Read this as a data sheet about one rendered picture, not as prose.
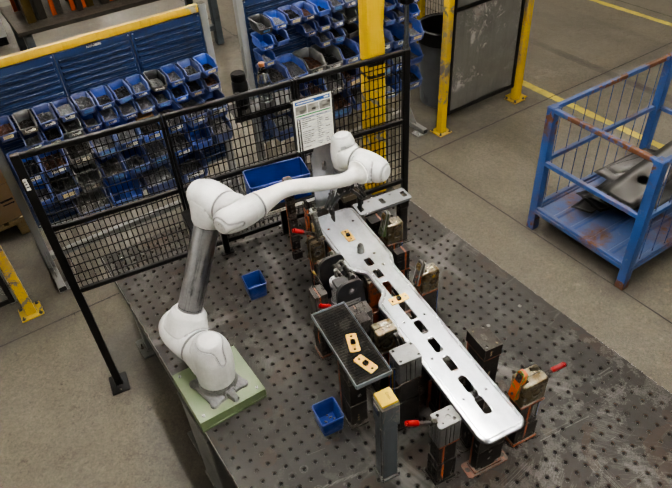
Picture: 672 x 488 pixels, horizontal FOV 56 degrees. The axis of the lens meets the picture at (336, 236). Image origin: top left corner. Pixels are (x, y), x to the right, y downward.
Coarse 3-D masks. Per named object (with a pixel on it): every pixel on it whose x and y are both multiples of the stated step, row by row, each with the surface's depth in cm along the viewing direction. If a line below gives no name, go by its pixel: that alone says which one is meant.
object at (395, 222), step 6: (396, 216) 293; (390, 222) 290; (396, 222) 289; (402, 222) 290; (390, 228) 289; (396, 228) 290; (402, 228) 292; (390, 234) 291; (396, 234) 293; (402, 234) 295; (384, 240) 296; (390, 240) 293; (396, 240) 295; (402, 240) 297; (390, 246) 296; (396, 246) 300
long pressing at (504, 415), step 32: (320, 224) 299; (352, 224) 297; (352, 256) 280; (384, 256) 279; (384, 288) 263; (416, 320) 249; (448, 352) 236; (448, 384) 225; (480, 384) 224; (480, 416) 214; (512, 416) 213
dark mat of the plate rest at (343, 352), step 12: (324, 312) 233; (336, 312) 233; (348, 312) 233; (324, 324) 229; (336, 324) 228; (348, 324) 228; (336, 336) 224; (360, 336) 223; (336, 348) 220; (348, 348) 220; (360, 348) 219; (372, 348) 219; (348, 360) 216; (372, 360) 215; (360, 372) 211; (384, 372) 211
